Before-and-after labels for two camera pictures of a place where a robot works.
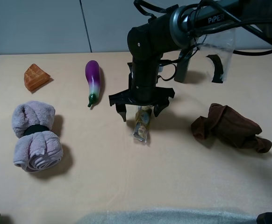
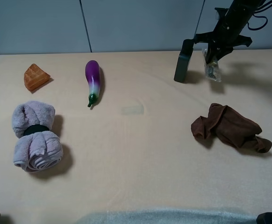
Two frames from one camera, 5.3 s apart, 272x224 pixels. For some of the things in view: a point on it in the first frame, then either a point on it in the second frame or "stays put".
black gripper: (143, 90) -> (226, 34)
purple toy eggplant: (92, 71) stays put
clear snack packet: (142, 121) -> (212, 69)
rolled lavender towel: (37, 149) stays put
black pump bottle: (182, 63) stays put
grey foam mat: (159, 216) stays put
